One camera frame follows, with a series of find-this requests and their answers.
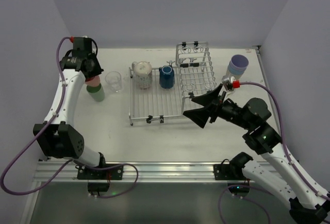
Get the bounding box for clear plastic tumbler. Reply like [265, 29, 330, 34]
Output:
[105, 71, 122, 93]

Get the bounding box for light blue plastic cup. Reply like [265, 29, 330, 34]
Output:
[227, 64, 246, 75]

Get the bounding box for lavender plastic cup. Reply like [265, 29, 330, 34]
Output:
[229, 55, 249, 71]

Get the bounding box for pink plastic cup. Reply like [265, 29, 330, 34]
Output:
[85, 76, 101, 88]

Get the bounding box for beige plastic cup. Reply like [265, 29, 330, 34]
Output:
[222, 71, 242, 82]

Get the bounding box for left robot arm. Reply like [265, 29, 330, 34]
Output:
[33, 37, 104, 167]

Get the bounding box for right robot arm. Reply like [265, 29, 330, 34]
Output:
[183, 85, 329, 223]

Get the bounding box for dark blue ceramic mug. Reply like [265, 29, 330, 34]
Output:
[159, 65, 175, 89]

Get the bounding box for white floral ceramic mug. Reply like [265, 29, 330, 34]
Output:
[131, 61, 153, 89]

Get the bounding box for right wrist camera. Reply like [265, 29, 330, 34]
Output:
[222, 80, 240, 95]

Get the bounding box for silver wire dish rack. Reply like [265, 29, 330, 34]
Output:
[128, 41, 217, 125]

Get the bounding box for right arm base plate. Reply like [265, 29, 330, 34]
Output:
[213, 163, 257, 181]

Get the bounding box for aluminium mounting rail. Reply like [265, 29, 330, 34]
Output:
[33, 161, 284, 183]

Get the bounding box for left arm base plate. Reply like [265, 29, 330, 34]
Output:
[75, 164, 124, 181]

